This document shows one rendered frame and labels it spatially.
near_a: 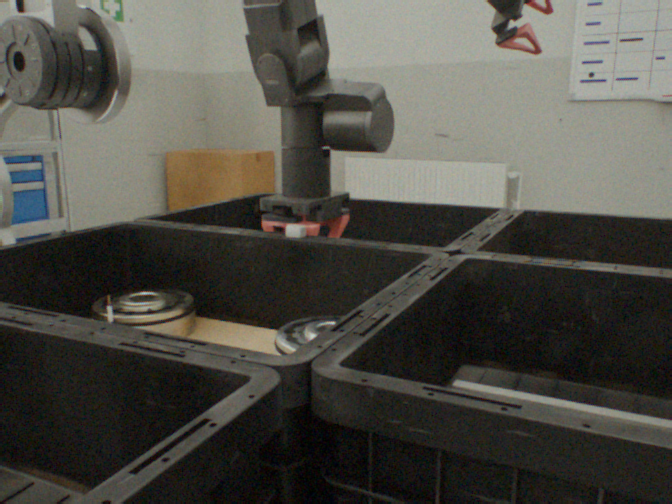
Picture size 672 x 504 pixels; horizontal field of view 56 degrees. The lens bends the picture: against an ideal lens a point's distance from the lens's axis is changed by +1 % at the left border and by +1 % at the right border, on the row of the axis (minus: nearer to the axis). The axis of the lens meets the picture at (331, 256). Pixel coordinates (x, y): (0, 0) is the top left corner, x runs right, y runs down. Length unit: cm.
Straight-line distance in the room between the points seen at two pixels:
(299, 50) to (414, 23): 321
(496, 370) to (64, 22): 87
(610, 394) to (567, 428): 29
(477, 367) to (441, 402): 30
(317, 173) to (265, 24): 16
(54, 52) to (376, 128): 62
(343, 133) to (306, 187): 8
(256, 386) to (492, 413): 11
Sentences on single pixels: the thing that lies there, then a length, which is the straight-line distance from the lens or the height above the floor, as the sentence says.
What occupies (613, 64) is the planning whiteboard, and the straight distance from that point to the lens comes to 352.
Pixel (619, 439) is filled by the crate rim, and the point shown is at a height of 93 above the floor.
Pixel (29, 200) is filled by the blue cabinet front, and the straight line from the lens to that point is 283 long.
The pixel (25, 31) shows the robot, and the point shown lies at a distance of 114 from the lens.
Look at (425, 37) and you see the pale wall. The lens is 382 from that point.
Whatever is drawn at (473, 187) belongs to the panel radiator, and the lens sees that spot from 358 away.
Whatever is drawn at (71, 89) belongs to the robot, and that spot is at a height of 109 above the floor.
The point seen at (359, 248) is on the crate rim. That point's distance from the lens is 60.
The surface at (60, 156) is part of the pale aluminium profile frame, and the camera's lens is 288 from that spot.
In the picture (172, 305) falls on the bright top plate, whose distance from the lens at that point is 66.
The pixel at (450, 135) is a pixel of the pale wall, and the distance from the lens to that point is 374.
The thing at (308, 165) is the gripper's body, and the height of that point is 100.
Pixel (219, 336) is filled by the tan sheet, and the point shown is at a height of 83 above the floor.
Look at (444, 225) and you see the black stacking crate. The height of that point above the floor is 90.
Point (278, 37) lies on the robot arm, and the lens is 66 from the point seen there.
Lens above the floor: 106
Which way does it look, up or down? 13 degrees down
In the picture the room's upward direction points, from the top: straight up
